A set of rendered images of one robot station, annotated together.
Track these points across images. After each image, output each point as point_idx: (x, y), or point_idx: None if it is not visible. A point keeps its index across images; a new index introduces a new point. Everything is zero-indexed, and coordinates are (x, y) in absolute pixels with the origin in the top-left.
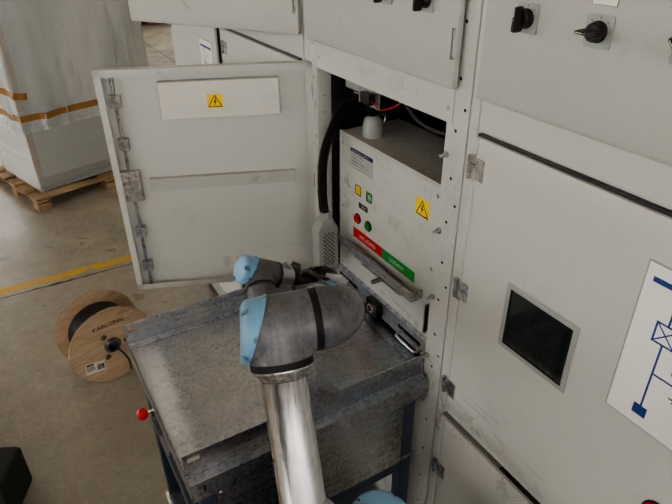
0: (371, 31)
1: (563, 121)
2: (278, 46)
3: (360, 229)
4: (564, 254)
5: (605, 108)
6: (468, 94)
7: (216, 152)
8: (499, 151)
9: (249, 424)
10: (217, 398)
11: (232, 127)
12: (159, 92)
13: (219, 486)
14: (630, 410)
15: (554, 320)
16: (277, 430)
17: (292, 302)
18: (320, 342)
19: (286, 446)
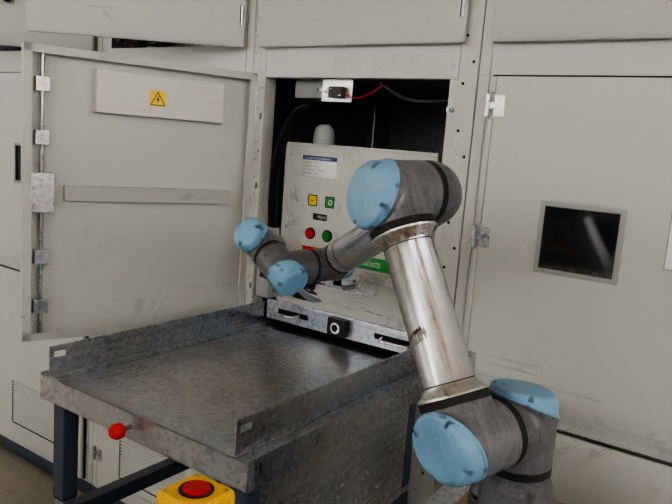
0: (357, 16)
1: (589, 33)
2: None
3: (314, 244)
4: (602, 147)
5: (628, 11)
6: (477, 46)
7: (147, 162)
8: (521, 80)
9: None
10: (214, 403)
11: (168, 134)
12: (98, 79)
13: (272, 471)
14: None
15: (597, 215)
16: (423, 288)
17: (414, 161)
18: (444, 202)
19: (436, 304)
